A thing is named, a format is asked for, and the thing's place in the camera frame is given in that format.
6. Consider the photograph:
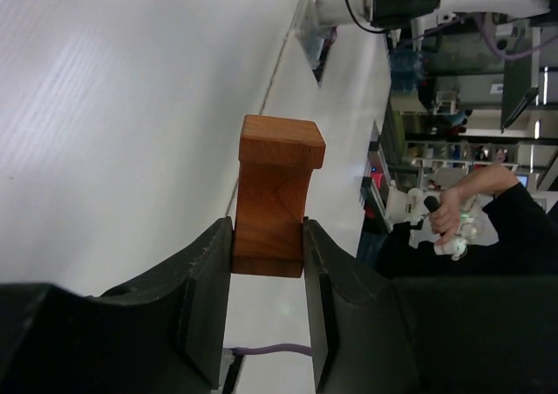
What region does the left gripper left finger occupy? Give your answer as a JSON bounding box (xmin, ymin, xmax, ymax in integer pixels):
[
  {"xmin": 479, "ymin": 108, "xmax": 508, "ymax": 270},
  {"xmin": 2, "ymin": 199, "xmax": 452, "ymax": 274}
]
[{"xmin": 1, "ymin": 218, "xmax": 232, "ymax": 393}]

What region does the operator black sleeve forearm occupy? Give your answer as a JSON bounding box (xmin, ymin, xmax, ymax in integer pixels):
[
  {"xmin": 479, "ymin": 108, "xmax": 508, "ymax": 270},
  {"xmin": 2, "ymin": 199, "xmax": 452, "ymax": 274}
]
[{"xmin": 450, "ymin": 164, "xmax": 557, "ymax": 275}]

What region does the reddish wooden arch block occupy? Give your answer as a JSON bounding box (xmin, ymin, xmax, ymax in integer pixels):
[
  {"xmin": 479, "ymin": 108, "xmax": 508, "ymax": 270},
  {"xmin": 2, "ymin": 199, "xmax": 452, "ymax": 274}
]
[{"xmin": 232, "ymin": 115, "xmax": 326, "ymax": 278}]

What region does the black teleoperation handle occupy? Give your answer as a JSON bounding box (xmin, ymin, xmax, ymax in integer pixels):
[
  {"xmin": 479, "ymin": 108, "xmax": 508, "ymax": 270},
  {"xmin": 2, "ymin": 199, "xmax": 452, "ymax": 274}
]
[{"xmin": 423, "ymin": 195, "xmax": 450, "ymax": 249}]

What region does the operator bare hand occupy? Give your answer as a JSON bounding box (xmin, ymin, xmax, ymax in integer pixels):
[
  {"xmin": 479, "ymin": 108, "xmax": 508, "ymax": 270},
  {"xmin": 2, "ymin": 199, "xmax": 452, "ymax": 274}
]
[{"xmin": 439, "ymin": 187, "xmax": 461, "ymax": 242}]

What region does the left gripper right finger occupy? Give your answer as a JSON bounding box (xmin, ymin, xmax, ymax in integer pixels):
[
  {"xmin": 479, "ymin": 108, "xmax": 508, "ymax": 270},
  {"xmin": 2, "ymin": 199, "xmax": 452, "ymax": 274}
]
[{"xmin": 303, "ymin": 219, "xmax": 557, "ymax": 393}]

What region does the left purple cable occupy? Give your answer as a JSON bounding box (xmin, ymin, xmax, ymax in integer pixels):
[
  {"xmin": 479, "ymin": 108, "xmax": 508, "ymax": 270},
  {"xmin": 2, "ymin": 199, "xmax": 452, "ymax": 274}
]
[{"xmin": 230, "ymin": 343, "xmax": 313, "ymax": 357}]

